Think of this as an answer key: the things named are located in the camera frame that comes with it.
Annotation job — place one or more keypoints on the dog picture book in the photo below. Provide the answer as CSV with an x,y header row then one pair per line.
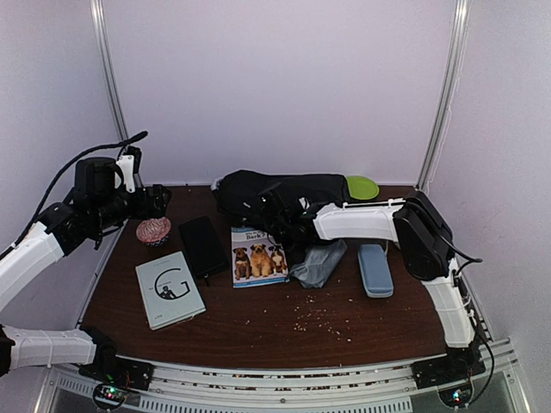
x,y
257,259

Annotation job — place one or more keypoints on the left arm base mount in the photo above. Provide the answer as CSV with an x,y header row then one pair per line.
x,y
114,389

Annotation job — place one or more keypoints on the right aluminium frame post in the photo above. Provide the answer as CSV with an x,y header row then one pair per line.
x,y
451,80

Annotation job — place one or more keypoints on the grey cloth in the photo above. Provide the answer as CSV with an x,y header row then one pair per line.
x,y
319,263

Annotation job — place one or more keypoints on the aluminium frame post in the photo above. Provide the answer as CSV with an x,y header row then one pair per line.
x,y
451,80
101,33

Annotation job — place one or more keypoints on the grey book letter G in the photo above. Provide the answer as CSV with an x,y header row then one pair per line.
x,y
168,290

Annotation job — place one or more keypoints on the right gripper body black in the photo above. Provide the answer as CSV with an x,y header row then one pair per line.
x,y
276,228

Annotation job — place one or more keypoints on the left aluminium frame post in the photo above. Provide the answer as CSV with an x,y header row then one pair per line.
x,y
101,33

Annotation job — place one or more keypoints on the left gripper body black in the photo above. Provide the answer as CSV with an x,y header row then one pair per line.
x,y
141,210

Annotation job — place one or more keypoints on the front aluminium rail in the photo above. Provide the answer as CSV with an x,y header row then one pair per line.
x,y
381,387

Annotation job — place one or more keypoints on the black backpack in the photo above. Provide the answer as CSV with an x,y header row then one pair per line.
x,y
237,194

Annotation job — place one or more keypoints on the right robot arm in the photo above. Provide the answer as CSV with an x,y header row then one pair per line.
x,y
428,253

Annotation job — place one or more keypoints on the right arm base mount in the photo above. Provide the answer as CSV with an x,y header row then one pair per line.
x,y
453,379

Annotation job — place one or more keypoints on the blue glasses case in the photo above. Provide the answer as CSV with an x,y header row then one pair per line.
x,y
375,272

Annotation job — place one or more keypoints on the patterned pink bowl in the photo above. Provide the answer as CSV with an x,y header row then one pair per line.
x,y
154,232

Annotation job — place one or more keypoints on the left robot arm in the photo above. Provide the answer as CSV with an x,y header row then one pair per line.
x,y
104,197

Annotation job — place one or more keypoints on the green plate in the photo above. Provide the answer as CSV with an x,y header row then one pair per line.
x,y
362,188

